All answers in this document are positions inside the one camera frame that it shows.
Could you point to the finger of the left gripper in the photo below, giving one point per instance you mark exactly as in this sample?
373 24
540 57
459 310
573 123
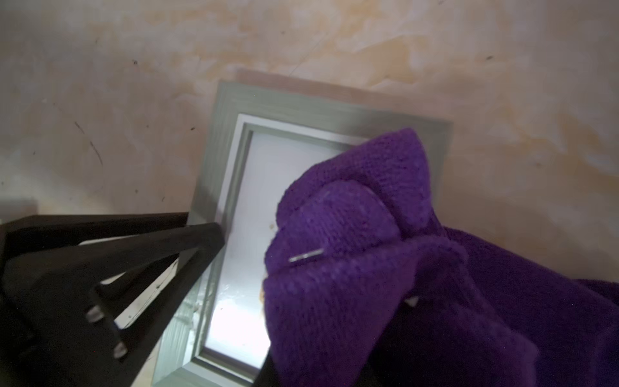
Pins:
86 327
117 242

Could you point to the green picture frame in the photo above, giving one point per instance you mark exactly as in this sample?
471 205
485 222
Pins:
266 131

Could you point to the purple cloth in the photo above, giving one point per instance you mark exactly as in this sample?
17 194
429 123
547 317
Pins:
365 287

